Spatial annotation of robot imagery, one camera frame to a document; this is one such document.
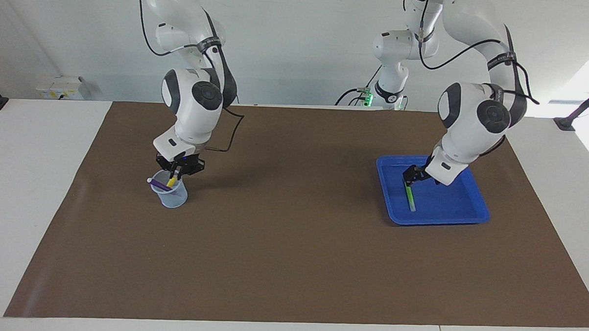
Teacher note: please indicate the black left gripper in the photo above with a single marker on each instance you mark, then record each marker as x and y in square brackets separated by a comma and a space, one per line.
[419, 172]

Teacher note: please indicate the green highlighter pen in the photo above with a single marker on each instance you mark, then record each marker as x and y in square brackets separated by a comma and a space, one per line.
[410, 199]

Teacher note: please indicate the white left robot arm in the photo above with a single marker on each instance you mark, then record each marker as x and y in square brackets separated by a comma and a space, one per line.
[462, 137]

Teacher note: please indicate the black stand with pole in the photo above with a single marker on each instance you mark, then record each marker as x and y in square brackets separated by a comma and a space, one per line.
[565, 123]

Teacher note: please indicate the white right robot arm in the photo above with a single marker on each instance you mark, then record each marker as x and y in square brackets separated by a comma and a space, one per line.
[193, 123]

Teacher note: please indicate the blue mesh pen cup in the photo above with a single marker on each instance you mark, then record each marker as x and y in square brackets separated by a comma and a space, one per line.
[173, 199]

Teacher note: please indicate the blue plastic tray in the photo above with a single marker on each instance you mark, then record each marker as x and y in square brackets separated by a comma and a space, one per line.
[450, 200]

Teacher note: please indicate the purple highlighter pen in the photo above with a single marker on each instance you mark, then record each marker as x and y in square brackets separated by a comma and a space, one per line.
[159, 184]

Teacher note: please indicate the white wall socket box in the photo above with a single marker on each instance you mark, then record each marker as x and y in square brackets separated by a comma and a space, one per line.
[62, 86]

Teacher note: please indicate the yellow highlighter pen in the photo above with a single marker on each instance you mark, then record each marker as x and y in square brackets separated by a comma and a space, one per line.
[171, 183]

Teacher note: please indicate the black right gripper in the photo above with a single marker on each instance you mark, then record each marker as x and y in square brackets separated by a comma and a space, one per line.
[182, 164]

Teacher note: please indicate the brown table mat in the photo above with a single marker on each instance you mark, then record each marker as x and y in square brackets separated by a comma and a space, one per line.
[282, 243]

